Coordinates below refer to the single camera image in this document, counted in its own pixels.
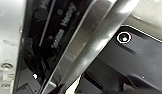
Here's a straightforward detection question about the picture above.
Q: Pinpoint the silver base screw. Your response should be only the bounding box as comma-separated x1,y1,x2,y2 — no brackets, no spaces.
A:
117,31,132,45

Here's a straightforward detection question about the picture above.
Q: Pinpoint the black and grey robot base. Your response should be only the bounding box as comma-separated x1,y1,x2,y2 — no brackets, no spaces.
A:
76,23,162,94

